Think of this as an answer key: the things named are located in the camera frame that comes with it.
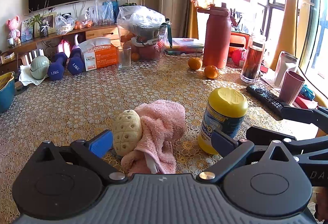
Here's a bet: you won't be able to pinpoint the stemless tangerine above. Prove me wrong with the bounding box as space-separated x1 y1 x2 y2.
204 65 219 79

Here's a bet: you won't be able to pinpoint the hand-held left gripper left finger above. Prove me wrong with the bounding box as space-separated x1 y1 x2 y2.
38 130 128 185

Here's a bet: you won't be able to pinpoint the colourful bead box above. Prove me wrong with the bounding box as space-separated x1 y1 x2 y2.
165 38 205 56

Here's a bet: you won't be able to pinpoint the large red water bottle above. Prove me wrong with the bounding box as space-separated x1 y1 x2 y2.
191 0 232 70

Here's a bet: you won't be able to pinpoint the vase with green plant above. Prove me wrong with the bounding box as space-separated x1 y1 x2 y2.
27 1 56 38

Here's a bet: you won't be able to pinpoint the pale green round container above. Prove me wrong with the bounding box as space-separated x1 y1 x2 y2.
30 56 51 80

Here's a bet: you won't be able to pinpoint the beige giraffe figure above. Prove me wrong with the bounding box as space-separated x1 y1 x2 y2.
269 0 308 71

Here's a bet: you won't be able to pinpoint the pink towel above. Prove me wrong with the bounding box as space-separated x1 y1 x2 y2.
120 100 186 176

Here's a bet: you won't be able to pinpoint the blue dumbbell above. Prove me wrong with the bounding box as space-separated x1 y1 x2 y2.
47 53 68 81
67 47 84 75

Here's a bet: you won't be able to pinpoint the pink plastic cup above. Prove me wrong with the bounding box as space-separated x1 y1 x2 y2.
278 70 305 106

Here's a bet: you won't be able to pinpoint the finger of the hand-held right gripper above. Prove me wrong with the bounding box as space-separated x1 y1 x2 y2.
245 126 328 157
280 106 328 135

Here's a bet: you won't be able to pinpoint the plastic bag covered bowl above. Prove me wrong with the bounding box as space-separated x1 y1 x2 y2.
116 5 170 46

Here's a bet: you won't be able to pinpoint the grey metal cup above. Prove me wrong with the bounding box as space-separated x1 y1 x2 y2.
274 51 299 88

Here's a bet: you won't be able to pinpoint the wooden television cabinet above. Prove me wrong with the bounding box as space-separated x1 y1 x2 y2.
0 23 121 67

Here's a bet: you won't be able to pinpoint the tangerine with stem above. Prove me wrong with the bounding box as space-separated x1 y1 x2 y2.
188 48 203 71

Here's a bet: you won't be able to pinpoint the pink ball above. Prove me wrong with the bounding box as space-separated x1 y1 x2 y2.
231 48 247 66

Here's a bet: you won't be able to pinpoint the white cloth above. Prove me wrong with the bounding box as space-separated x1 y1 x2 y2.
19 64 49 86

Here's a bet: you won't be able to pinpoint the beige dotted sponge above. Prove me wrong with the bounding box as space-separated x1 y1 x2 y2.
112 109 143 157

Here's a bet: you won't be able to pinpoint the white router with antennas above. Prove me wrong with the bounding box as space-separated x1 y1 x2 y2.
20 49 46 66

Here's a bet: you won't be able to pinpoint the plastic bag of food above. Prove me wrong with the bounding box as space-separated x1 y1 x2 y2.
55 14 75 35

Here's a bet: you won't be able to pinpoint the clear plastic bags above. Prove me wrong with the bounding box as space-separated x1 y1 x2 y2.
84 0 115 26

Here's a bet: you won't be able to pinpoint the orange case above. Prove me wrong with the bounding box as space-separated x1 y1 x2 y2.
229 32 251 54

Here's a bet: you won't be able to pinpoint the blue and yellow colander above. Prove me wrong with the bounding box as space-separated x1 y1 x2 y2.
0 72 15 114

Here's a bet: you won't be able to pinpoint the pink bear figure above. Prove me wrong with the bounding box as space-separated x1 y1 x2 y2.
6 16 21 39

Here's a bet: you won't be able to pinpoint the orange and white tissue box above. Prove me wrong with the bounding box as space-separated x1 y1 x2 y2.
78 38 120 72

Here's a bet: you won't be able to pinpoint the black remote control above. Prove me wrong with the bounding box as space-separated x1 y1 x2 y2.
246 85 290 120

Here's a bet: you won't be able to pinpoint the glass jar of dark tea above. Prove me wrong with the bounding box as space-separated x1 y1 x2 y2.
240 34 267 84

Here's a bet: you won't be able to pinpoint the small unframed picture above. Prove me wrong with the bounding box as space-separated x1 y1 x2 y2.
21 19 35 43

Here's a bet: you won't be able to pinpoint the clear drinking glass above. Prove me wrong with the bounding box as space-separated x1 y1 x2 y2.
116 45 132 70

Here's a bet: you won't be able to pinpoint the blue box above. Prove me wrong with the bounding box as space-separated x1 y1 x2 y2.
102 1 120 23

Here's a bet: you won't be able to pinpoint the brushes in holder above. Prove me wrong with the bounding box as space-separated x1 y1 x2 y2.
230 7 243 28

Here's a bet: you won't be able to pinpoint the yellow supplement bottle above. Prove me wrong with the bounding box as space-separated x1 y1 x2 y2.
197 87 248 155

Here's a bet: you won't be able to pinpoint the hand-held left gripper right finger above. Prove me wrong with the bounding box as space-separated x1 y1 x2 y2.
196 129 294 184

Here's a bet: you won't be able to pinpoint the bag of oranges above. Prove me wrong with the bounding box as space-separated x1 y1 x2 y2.
74 20 93 30

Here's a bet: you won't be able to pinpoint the small white box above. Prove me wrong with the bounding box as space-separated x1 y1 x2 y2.
0 52 15 65

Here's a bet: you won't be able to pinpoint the wooden photo frame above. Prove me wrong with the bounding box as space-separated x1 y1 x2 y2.
34 12 57 38

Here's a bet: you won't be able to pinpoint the red book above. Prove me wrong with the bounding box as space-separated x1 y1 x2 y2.
292 96 319 110

